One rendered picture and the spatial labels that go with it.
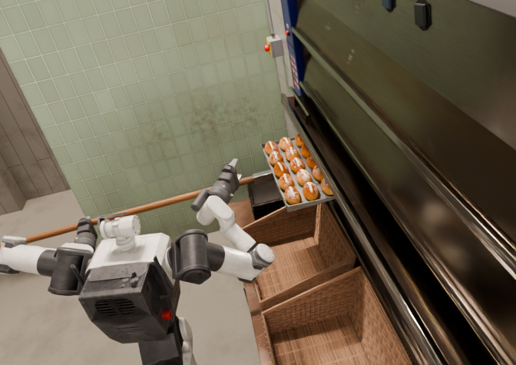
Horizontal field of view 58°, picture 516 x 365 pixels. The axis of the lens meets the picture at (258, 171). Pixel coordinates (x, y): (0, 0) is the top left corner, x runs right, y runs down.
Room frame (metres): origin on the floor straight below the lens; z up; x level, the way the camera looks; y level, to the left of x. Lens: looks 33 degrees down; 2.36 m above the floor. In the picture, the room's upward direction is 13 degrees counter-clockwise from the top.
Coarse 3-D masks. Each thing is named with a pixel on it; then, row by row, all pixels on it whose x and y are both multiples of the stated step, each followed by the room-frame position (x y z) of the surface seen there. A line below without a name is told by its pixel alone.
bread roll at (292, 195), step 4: (288, 188) 1.57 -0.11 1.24; (292, 188) 1.56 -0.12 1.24; (288, 192) 1.55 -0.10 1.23; (292, 192) 1.54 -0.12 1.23; (296, 192) 1.54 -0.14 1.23; (284, 196) 1.57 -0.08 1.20; (288, 196) 1.54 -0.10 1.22; (292, 196) 1.53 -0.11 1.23; (296, 196) 1.53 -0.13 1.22; (300, 196) 1.54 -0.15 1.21; (288, 200) 1.53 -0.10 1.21; (292, 200) 1.52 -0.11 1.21; (296, 200) 1.52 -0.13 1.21; (300, 200) 1.53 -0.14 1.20; (292, 204) 1.52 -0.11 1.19
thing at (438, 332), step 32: (320, 128) 1.71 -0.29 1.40; (352, 160) 1.44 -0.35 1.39; (352, 192) 1.23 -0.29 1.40; (352, 224) 1.08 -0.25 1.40; (384, 224) 1.05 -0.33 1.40; (384, 256) 0.92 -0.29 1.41; (416, 256) 0.90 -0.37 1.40; (416, 288) 0.79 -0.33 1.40; (448, 320) 0.68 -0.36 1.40; (448, 352) 0.60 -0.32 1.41; (480, 352) 0.59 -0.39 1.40
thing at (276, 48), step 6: (270, 36) 2.73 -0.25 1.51; (276, 36) 2.70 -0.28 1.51; (270, 42) 2.63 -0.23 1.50; (276, 42) 2.64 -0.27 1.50; (270, 48) 2.64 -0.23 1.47; (276, 48) 2.64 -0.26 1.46; (282, 48) 2.64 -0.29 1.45; (270, 54) 2.66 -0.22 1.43; (276, 54) 2.64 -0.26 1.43; (282, 54) 2.64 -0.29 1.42
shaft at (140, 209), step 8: (240, 184) 1.74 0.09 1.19; (192, 192) 1.74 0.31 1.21; (168, 200) 1.72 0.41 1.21; (176, 200) 1.72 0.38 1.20; (184, 200) 1.72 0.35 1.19; (136, 208) 1.71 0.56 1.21; (144, 208) 1.71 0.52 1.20; (152, 208) 1.71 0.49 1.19; (120, 216) 1.70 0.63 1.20; (72, 224) 1.70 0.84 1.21; (96, 224) 1.69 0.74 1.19; (48, 232) 1.68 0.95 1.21; (56, 232) 1.68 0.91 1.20; (64, 232) 1.68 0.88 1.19; (32, 240) 1.67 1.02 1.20; (40, 240) 1.67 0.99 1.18; (0, 248) 1.66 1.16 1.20
